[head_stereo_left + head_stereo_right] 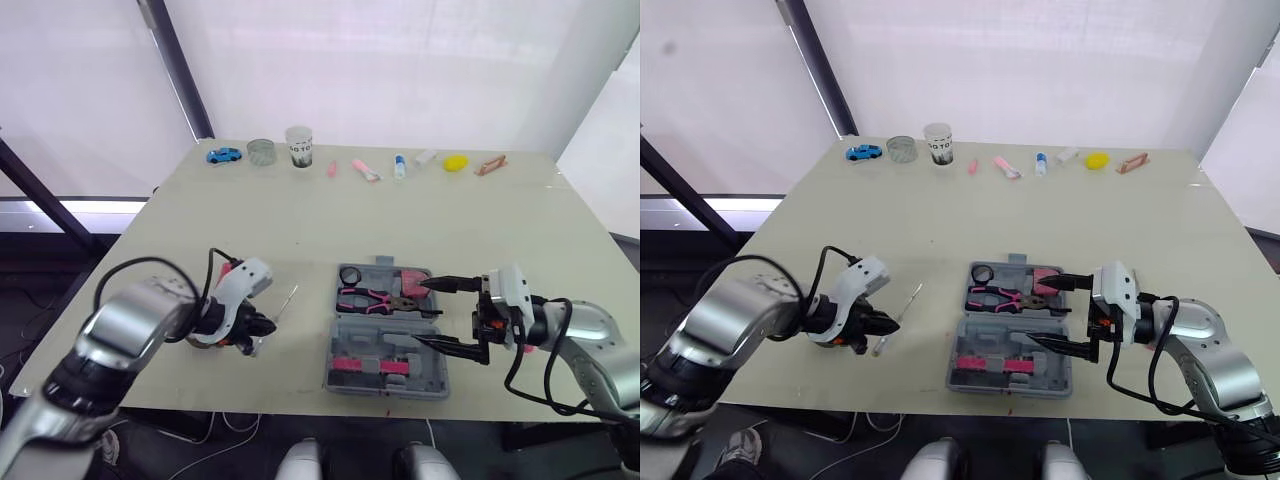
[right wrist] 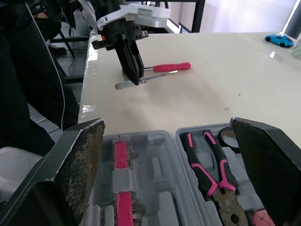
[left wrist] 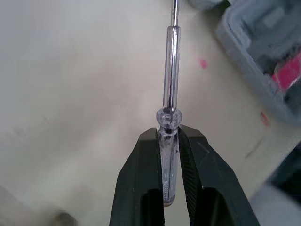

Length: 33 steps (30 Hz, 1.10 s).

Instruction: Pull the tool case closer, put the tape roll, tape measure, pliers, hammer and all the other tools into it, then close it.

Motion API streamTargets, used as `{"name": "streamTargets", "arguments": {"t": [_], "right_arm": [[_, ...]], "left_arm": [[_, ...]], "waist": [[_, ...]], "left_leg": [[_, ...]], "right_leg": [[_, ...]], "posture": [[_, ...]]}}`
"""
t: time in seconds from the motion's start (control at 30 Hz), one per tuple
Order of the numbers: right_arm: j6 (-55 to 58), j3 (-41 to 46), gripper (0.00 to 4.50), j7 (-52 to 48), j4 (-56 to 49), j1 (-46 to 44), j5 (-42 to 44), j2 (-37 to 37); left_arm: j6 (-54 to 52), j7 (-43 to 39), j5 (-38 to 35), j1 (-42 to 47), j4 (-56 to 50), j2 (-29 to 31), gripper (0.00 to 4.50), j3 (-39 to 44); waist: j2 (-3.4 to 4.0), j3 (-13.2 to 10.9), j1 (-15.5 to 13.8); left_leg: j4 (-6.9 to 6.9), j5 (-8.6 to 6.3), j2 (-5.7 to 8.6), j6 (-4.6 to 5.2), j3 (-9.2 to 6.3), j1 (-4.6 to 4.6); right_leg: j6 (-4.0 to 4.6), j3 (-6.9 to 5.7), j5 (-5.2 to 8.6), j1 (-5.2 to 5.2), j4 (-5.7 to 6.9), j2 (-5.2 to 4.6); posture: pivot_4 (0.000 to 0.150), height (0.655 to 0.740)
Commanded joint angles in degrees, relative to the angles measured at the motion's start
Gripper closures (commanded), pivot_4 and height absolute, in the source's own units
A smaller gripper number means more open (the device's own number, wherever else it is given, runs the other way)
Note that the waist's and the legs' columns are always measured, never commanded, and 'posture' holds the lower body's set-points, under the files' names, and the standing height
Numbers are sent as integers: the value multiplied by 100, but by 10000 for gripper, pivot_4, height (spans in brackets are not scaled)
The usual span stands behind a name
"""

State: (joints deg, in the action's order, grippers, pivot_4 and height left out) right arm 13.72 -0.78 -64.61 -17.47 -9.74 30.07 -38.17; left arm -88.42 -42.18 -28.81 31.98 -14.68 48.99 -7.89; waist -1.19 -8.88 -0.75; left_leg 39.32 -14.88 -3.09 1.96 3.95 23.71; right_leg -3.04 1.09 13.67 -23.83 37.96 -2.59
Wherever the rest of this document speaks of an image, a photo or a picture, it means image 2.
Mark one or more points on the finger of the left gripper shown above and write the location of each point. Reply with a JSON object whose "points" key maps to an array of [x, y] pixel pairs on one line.
{"points": [[138, 61], [128, 66]]}

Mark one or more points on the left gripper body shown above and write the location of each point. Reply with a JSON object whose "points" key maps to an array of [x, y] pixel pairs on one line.
{"points": [[117, 35]]}

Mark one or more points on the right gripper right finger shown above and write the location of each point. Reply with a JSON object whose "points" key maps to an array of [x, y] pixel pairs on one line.
{"points": [[270, 169]]}

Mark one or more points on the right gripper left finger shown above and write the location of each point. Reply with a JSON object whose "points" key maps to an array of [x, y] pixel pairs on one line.
{"points": [[58, 179]]}

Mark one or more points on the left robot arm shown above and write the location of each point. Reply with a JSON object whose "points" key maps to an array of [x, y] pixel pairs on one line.
{"points": [[88, 14]]}

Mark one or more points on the black tape roll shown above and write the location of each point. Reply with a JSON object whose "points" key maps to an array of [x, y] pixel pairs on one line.
{"points": [[231, 143]]}

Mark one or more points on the pink and black pliers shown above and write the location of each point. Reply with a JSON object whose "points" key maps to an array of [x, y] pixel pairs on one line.
{"points": [[207, 179]]}

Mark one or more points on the red flat tool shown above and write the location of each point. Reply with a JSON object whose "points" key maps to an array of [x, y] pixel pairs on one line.
{"points": [[121, 157]]}

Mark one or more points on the grey plastic tool case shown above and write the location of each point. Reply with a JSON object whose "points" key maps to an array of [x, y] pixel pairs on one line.
{"points": [[160, 179]]}

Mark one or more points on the small pink piece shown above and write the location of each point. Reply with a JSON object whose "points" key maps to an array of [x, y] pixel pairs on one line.
{"points": [[261, 217]]}

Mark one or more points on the blue toy car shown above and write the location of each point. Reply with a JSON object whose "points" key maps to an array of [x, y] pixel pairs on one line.
{"points": [[279, 40]]}

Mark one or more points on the black metal frame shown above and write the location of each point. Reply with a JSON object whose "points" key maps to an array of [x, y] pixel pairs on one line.
{"points": [[198, 14]]}

